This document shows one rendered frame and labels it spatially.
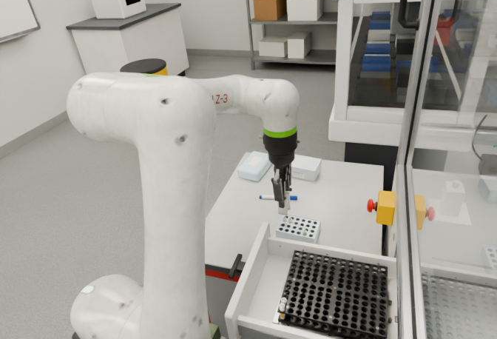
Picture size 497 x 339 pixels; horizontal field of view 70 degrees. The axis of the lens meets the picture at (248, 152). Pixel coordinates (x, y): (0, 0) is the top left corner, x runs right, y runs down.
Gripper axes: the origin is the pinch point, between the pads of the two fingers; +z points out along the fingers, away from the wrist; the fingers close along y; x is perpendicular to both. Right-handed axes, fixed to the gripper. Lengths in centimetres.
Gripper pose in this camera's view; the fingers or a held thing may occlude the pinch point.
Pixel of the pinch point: (283, 203)
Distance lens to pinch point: 112.9
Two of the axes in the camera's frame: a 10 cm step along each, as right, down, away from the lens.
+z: 0.9, 8.4, 5.3
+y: -3.8, 5.2, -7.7
